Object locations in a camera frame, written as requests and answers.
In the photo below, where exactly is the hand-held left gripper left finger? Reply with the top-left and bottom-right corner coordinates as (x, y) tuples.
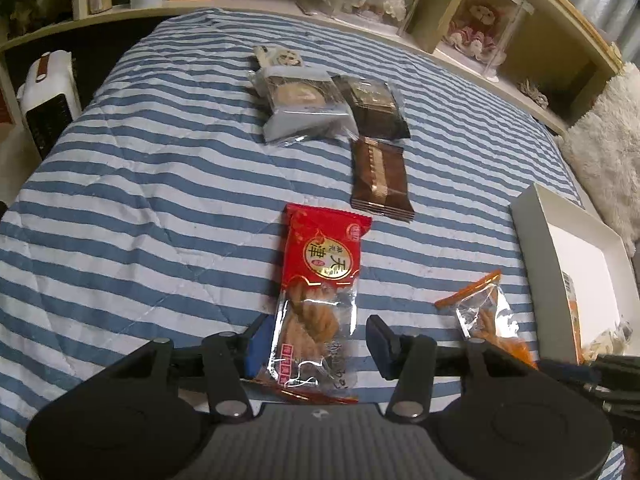
(107, 314), (273, 420)

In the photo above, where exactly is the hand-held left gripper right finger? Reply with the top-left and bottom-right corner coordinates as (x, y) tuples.
(366, 315), (541, 419)

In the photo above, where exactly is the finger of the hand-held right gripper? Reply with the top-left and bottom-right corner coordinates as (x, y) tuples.
(542, 354), (640, 386)

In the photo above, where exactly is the cream patterned snack packet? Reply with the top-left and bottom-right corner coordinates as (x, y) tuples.
(582, 319), (634, 362)

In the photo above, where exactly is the large orange snack packet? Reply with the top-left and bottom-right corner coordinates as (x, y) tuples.
(559, 270), (585, 362)

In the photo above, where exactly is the red twisted dough packet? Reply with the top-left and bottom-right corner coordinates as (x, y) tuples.
(249, 203), (374, 405)

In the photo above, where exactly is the orange clear-ended snack packet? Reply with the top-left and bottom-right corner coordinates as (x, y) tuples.
(433, 268), (540, 369)

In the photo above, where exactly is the white shallow cardboard box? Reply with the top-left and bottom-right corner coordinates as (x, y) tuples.
(508, 182), (640, 367)

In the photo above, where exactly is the brown striped snack packet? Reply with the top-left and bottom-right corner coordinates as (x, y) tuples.
(349, 135), (415, 224)

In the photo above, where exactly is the black snack packet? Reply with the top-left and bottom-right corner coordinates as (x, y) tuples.
(332, 73), (412, 142)

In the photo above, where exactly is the grey round cake packet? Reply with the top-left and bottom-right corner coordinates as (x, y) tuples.
(248, 64), (354, 147)

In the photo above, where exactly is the small panda print packet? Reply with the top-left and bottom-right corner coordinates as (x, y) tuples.
(249, 44), (307, 74)

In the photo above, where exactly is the blue white striped blanket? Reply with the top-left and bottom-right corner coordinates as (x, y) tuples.
(0, 7), (587, 480)

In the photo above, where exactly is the fluffy white pillow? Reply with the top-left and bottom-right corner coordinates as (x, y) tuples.
(556, 62), (640, 257)

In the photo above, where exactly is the small shell ornament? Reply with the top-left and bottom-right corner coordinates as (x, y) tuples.
(517, 79), (551, 109)

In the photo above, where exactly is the white space heater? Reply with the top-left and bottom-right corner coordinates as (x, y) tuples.
(15, 49), (84, 162)

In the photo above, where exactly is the pink doll display case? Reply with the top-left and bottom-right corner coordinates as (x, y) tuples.
(434, 0), (534, 82)

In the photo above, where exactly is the wooden shelf unit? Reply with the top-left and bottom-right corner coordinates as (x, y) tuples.
(0, 0), (625, 136)

